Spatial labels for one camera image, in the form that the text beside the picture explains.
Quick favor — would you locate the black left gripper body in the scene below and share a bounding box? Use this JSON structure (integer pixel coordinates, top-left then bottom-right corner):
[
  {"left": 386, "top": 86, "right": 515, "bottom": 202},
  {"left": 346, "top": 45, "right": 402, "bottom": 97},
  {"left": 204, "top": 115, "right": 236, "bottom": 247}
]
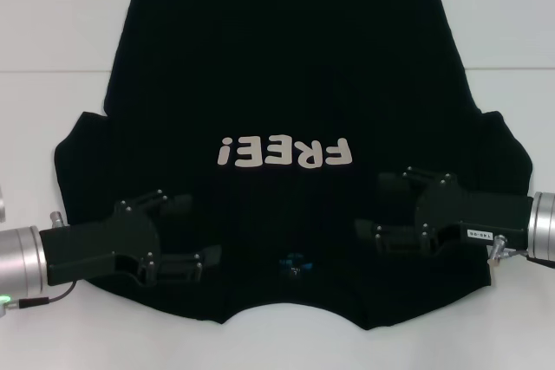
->
[{"left": 38, "top": 200, "right": 164, "bottom": 289}]

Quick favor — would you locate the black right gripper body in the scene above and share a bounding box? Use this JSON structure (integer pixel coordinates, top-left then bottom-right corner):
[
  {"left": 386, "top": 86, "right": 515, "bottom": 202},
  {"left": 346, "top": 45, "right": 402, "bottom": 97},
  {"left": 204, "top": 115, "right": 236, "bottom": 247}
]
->
[{"left": 414, "top": 175, "right": 534, "bottom": 258}]

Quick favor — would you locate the black FREE print t-shirt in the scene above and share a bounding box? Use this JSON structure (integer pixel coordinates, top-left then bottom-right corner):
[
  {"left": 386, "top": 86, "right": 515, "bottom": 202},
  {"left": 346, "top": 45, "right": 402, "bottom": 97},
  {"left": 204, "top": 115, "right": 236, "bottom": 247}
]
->
[{"left": 54, "top": 0, "right": 534, "bottom": 333}]

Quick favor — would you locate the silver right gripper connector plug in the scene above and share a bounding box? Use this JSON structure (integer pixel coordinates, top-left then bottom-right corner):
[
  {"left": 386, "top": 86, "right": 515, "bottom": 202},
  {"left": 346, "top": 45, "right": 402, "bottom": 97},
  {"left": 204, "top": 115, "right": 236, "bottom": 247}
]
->
[{"left": 487, "top": 234, "right": 512, "bottom": 267}]

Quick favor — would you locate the reddish brown left arm cable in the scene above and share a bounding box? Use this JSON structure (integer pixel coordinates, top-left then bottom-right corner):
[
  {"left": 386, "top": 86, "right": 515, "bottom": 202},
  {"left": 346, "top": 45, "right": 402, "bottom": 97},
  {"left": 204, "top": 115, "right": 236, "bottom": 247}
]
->
[{"left": 8, "top": 281, "right": 80, "bottom": 308}]

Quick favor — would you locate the dark right arm cable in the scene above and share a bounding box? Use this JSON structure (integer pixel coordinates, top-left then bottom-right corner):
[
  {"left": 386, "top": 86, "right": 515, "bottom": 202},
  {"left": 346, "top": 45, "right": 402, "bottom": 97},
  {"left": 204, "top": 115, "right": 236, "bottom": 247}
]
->
[{"left": 507, "top": 248, "right": 555, "bottom": 270}]

